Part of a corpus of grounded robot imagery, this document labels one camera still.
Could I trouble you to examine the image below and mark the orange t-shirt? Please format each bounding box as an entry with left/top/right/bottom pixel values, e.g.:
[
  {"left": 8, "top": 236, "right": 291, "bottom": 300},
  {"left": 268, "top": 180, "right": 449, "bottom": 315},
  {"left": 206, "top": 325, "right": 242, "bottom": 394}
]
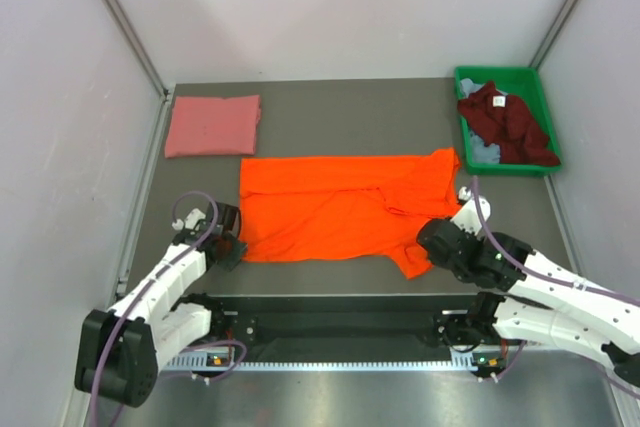
[{"left": 239, "top": 148, "right": 460, "bottom": 279}]

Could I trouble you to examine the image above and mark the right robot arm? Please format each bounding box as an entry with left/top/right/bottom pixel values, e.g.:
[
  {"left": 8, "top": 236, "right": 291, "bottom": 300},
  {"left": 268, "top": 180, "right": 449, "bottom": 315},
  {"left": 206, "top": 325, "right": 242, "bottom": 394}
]
[{"left": 417, "top": 188, "right": 639, "bottom": 387}]

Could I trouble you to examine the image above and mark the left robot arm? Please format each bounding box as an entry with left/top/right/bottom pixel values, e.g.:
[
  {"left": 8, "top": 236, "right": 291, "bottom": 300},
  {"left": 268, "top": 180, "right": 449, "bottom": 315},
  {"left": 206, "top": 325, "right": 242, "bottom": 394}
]
[{"left": 74, "top": 203, "right": 247, "bottom": 407}]

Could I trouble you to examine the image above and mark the light blue t-shirt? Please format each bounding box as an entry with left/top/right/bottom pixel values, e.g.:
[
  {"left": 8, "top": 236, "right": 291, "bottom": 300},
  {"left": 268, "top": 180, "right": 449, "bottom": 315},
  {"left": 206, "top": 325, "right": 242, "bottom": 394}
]
[{"left": 460, "top": 78, "right": 501, "bottom": 165}]

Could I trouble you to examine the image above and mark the folded pink t-shirt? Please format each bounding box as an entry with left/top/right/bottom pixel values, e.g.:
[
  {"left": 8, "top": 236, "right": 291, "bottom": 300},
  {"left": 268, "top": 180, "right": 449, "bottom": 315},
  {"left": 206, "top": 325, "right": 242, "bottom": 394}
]
[{"left": 164, "top": 95, "right": 261, "bottom": 158}]

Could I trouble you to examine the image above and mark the green plastic bin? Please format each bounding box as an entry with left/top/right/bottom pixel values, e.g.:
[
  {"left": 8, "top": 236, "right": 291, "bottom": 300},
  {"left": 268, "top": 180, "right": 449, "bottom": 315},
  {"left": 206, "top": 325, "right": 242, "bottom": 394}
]
[{"left": 454, "top": 66, "right": 562, "bottom": 177}]

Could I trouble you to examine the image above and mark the maroon t-shirt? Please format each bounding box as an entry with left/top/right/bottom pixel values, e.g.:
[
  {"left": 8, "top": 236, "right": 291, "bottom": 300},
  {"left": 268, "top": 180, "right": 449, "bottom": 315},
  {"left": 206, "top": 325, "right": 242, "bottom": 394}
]
[{"left": 457, "top": 81, "right": 560, "bottom": 167}]

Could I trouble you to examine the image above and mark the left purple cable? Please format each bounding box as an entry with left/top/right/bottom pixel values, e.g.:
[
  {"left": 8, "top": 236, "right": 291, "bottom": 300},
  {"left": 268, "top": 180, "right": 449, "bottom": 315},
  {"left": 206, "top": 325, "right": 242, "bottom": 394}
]
[{"left": 89, "top": 190, "right": 249, "bottom": 427}]

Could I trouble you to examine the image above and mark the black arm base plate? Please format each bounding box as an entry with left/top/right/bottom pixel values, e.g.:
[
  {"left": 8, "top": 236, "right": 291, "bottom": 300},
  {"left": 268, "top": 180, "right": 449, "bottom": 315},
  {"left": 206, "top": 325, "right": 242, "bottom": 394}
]
[{"left": 168, "top": 296, "right": 506, "bottom": 349}]

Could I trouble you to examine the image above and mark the grey slotted cable duct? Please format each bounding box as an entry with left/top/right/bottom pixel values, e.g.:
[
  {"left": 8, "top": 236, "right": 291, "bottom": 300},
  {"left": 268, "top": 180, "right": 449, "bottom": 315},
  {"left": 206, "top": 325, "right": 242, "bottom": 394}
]
[{"left": 160, "top": 348, "right": 506, "bottom": 374}]

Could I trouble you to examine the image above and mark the left corner aluminium post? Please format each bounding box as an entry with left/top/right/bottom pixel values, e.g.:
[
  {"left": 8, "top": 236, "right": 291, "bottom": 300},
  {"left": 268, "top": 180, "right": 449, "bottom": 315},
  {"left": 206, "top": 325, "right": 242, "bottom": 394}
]
[{"left": 102, "top": 0, "right": 169, "bottom": 98}]

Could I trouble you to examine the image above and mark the corner aluminium post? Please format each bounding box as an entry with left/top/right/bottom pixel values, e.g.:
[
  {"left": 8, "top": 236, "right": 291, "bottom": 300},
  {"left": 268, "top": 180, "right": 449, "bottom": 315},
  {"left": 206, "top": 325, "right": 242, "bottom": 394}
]
[
  {"left": 529, "top": 0, "right": 581, "bottom": 70},
  {"left": 102, "top": 0, "right": 169, "bottom": 98}
]

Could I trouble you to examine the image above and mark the right corner aluminium post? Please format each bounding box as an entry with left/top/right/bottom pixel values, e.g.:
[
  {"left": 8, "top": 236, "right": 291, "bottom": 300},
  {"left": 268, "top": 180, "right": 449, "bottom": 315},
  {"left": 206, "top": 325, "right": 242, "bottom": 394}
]
[{"left": 529, "top": 0, "right": 581, "bottom": 70}]

